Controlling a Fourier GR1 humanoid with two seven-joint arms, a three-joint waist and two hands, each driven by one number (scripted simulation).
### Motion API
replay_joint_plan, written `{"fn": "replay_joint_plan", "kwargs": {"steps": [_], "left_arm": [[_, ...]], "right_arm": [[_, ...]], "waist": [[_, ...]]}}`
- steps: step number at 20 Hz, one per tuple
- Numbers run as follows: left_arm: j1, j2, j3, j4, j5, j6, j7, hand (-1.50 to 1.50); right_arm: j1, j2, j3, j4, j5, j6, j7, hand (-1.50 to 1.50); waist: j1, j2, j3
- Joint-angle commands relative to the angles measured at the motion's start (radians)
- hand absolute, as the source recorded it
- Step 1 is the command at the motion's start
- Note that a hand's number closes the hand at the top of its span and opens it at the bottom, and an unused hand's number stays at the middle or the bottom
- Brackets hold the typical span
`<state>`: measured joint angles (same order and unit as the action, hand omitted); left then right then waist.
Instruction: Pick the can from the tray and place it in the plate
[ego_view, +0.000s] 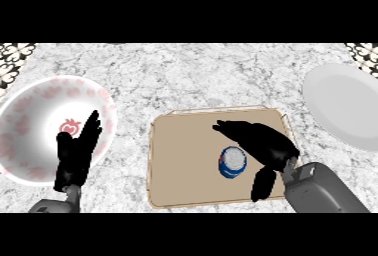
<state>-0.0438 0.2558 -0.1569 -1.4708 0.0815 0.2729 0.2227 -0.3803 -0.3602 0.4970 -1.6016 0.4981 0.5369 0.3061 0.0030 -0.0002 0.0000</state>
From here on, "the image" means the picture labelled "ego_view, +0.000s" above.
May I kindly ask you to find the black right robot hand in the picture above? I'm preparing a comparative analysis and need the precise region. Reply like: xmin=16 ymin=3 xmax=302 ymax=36
xmin=210 ymin=119 xmax=301 ymax=203

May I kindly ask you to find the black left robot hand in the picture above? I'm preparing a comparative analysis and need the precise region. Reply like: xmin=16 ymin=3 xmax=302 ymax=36
xmin=51 ymin=109 xmax=104 ymax=193

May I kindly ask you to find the blue and white can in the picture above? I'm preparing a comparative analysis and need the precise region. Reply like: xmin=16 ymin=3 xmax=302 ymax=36
xmin=216 ymin=145 xmax=249 ymax=180

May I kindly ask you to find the tan rectangular tray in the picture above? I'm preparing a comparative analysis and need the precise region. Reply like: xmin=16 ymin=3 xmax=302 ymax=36
xmin=144 ymin=105 xmax=299 ymax=210

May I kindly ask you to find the plain white plate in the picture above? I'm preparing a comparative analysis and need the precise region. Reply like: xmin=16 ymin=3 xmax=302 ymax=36
xmin=301 ymin=63 xmax=378 ymax=153

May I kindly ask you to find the white bowl with red strawberries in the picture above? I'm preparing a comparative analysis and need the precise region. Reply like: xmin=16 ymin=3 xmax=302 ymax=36
xmin=0 ymin=75 xmax=117 ymax=187

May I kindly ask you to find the black and white patterned tile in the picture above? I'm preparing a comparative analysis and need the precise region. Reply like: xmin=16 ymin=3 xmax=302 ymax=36
xmin=0 ymin=43 xmax=36 ymax=91
xmin=343 ymin=43 xmax=378 ymax=78

